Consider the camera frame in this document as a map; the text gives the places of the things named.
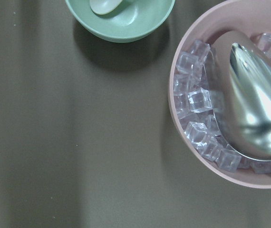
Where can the white ceramic spoon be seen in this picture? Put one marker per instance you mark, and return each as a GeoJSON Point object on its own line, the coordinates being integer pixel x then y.
{"type": "Point", "coordinates": [102, 7]}

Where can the metal scoop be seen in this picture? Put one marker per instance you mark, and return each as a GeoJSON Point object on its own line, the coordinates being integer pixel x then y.
{"type": "Point", "coordinates": [249, 74]}

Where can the green bowl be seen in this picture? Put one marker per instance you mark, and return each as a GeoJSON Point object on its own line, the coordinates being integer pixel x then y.
{"type": "Point", "coordinates": [132, 20]}

